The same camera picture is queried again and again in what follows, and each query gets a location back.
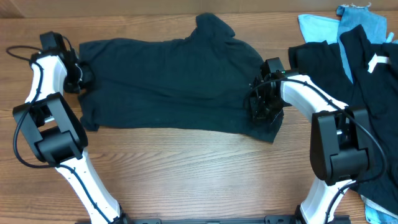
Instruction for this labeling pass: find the dark green t-shirt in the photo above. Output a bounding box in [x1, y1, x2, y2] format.
[78, 14, 284, 142]

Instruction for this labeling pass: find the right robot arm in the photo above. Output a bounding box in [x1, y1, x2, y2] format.
[245, 58, 373, 223]

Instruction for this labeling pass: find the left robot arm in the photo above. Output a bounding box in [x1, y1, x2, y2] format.
[12, 31, 131, 223]

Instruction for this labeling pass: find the light blue shirt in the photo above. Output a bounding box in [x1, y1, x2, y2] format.
[298, 14, 340, 44]

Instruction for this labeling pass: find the black t-shirt pile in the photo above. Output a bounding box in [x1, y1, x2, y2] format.
[288, 25, 397, 214]

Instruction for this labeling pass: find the blue denim garment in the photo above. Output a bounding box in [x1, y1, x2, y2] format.
[336, 4, 394, 83]

